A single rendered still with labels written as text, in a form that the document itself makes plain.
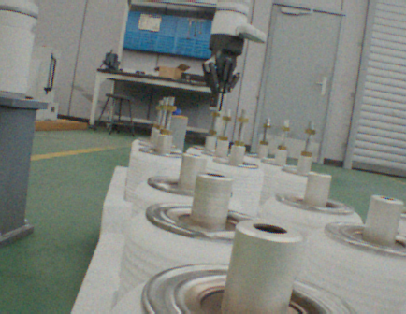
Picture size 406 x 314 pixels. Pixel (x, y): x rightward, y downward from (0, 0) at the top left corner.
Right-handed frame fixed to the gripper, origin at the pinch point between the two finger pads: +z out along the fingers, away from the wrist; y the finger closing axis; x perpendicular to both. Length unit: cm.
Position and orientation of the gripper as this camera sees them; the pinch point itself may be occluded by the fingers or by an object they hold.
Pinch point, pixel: (217, 101)
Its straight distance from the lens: 90.5
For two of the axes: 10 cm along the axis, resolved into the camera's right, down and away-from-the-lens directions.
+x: 8.2, 1.8, -5.4
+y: -5.4, -0.2, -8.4
